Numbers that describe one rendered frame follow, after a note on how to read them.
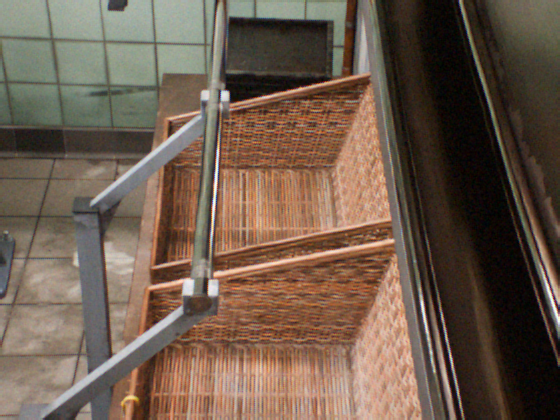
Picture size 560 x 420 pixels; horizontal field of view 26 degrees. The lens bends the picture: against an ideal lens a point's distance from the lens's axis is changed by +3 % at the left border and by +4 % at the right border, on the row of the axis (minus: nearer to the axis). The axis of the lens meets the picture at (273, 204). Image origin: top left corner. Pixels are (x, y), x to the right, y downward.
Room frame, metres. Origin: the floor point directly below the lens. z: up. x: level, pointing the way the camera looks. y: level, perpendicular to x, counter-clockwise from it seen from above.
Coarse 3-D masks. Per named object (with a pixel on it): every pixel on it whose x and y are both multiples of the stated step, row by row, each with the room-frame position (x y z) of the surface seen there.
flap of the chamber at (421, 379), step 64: (448, 0) 1.49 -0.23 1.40; (448, 64) 1.30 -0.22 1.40; (384, 128) 1.13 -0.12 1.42; (448, 128) 1.15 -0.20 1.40; (448, 192) 1.01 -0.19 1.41; (448, 256) 0.90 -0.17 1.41; (512, 256) 0.92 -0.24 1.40; (448, 320) 0.80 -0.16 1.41; (512, 320) 0.82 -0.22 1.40; (512, 384) 0.74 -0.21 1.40
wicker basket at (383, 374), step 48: (384, 240) 1.66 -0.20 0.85; (240, 288) 1.65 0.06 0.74; (288, 288) 1.65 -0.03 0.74; (336, 288) 1.65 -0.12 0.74; (384, 288) 1.62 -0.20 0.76; (192, 336) 1.65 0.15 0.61; (288, 336) 1.65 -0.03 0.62; (336, 336) 1.65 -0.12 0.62; (384, 336) 1.52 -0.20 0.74; (144, 384) 1.52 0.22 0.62; (192, 384) 1.55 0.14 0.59; (240, 384) 1.55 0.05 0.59; (288, 384) 1.56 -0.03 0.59; (336, 384) 1.56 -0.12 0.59; (384, 384) 1.43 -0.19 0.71
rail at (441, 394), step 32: (384, 0) 1.41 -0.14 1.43; (384, 32) 1.32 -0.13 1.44; (384, 64) 1.24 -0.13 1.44; (384, 96) 1.17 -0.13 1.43; (416, 192) 0.97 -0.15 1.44; (416, 224) 0.92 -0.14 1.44; (416, 256) 0.86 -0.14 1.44; (416, 288) 0.82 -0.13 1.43; (448, 352) 0.74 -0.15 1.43; (448, 384) 0.70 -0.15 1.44; (448, 416) 0.66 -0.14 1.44
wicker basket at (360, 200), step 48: (288, 96) 2.25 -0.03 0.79; (336, 96) 2.26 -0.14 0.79; (192, 144) 2.25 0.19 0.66; (240, 144) 2.25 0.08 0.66; (288, 144) 2.25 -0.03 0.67; (336, 144) 2.26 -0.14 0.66; (192, 192) 2.16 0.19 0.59; (240, 192) 2.17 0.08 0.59; (288, 192) 2.17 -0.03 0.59; (336, 192) 2.17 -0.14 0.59; (384, 192) 1.86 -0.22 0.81; (192, 240) 1.98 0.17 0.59; (240, 240) 1.99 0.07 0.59; (288, 240) 1.72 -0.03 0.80; (336, 240) 1.72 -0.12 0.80
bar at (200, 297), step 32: (224, 0) 1.94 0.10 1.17; (224, 32) 1.82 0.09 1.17; (224, 64) 1.72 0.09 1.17; (224, 96) 1.61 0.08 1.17; (192, 128) 1.60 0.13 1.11; (160, 160) 1.60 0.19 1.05; (128, 192) 1.60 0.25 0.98; (96, 224) 1.59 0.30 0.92; (96, 256) 1.59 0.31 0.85; (192, 256) 1.20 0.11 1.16; (96, 288) 1.59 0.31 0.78; (192, 288) 1.13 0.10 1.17; (96, 320) 1.59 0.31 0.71; (192, 320) 1.12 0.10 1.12; (96, 352) 1.59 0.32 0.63; (128, 352) 1.12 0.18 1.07; (96, 384) 1.12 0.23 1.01; (32, 416) 1.13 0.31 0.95; (64, 416) 1.12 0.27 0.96; (96, 416) 1.59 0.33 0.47
